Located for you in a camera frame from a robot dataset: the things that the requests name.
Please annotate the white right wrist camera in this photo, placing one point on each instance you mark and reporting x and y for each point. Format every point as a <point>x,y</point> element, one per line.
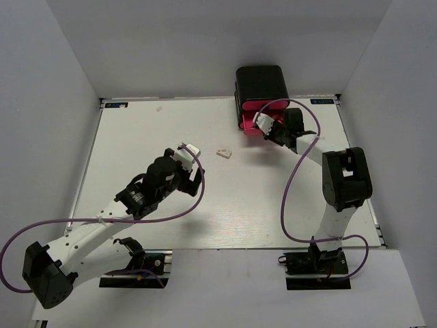
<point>263,122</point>

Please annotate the pink top drawer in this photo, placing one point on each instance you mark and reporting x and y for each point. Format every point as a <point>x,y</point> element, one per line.
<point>256,105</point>

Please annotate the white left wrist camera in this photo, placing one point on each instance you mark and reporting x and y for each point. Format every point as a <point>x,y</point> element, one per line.
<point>184,155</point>

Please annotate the white eraser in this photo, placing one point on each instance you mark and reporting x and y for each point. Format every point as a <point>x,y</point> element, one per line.
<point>225,153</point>

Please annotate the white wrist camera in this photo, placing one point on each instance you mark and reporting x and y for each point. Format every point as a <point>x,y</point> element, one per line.
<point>184,155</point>
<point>263,122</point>

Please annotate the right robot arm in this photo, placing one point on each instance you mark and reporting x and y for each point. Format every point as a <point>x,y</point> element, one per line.
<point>346,182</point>

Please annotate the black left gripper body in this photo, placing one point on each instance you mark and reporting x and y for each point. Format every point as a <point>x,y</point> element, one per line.
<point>181,182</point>

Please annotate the black drawer cabinet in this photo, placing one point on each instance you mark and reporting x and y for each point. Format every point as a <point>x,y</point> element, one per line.
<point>258,83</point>

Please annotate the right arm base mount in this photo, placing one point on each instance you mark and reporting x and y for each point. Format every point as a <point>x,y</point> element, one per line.
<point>301,273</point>

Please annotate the left logo sticker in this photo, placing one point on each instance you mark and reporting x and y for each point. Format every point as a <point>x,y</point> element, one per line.
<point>115,105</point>

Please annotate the pink drawer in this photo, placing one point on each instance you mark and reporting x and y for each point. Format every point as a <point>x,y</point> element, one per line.
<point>246,122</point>
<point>256,105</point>

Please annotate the right logo sticker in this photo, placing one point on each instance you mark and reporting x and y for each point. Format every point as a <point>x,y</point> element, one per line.
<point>322,101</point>

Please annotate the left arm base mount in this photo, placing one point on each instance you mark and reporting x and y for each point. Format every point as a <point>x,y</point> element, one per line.
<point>146,269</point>

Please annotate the logo sticker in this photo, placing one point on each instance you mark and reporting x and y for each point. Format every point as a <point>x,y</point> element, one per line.
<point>115,105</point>
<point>322,101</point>

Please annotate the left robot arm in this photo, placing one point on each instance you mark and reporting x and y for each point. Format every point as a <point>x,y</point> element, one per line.
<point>52,271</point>

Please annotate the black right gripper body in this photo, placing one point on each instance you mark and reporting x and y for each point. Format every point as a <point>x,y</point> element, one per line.
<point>277,133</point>

